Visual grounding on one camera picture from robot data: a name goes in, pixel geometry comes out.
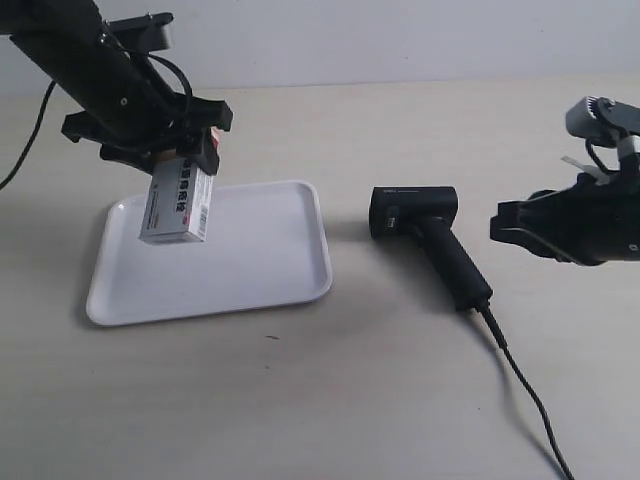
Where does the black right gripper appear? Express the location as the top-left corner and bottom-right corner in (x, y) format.
(489, 173), (639, 266)

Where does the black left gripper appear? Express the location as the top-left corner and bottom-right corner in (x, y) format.
(62, 85), (233, 175)

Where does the white red medicine box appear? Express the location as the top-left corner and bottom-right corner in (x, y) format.
(139, 151), (215, 245)

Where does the black handheld barcode scanner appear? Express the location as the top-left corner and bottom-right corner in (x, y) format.
(368, 186), (493, 312)

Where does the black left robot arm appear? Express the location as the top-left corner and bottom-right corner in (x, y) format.
(1, 1), (233, 175)

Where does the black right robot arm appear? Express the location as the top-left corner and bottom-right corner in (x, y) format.
(489, 173), (639, 267)

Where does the white plastic tray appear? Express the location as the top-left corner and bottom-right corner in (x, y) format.
(86, 180), (333, 327)

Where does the black scanner cable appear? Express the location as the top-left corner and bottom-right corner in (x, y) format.
(475, 301), (577, 480)

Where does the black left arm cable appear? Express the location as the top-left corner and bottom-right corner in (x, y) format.
(0, 82), (57, 190)

